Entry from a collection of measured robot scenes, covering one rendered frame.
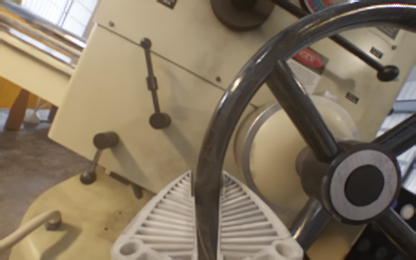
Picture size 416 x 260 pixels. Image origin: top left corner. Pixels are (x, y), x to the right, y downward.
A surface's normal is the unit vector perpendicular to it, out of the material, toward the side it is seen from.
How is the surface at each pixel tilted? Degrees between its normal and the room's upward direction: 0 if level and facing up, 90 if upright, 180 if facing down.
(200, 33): 90
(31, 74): 90
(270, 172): 109
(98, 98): 90
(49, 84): 90
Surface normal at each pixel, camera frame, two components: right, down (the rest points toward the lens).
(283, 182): -0.10, 0.17
